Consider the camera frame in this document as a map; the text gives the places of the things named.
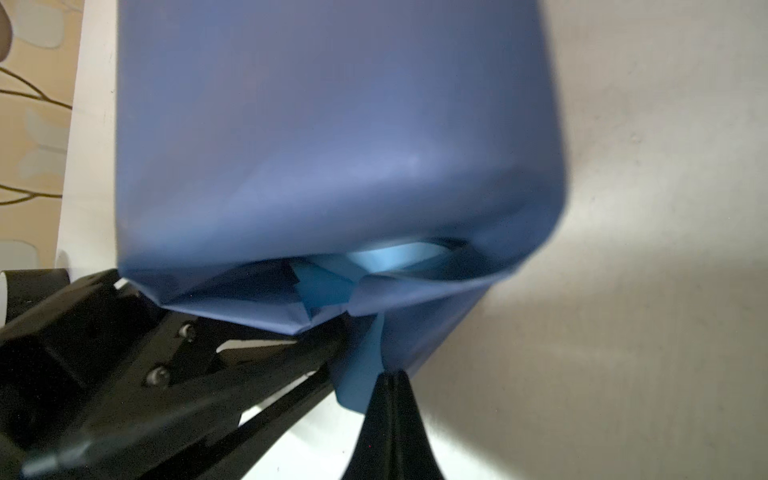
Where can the light blue wrapping paper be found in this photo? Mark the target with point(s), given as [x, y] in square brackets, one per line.
[281, 163]

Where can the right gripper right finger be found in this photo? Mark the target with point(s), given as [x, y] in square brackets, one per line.
[412, 455]

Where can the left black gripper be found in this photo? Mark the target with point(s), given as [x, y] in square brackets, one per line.
[98, 382]

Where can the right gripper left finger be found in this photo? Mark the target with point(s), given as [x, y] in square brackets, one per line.
[372, 455]

